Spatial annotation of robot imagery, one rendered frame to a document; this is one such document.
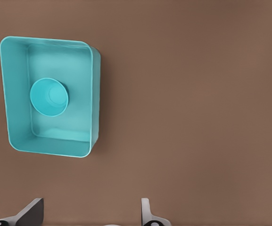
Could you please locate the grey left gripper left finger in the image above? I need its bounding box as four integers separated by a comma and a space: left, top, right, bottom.
0, 197, 44, 226

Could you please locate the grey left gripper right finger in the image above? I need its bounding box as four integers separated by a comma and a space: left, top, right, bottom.
140, 197, 172, 226

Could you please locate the teal rectangular box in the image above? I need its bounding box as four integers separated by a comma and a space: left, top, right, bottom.
0, 35, 102, 159

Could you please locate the teal cup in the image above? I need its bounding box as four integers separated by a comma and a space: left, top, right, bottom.
30, 78, 69, 118

